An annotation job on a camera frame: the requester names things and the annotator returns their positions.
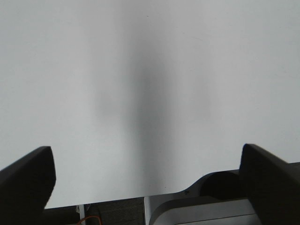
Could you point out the white table leg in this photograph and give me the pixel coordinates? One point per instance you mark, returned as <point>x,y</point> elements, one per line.
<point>81,212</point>

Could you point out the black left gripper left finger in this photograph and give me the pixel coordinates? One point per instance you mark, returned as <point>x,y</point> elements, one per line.
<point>26,186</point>

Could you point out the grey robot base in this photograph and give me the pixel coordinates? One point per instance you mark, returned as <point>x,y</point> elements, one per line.
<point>215,199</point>

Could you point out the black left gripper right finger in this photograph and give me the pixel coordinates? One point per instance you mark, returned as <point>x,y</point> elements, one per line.
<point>271,185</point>

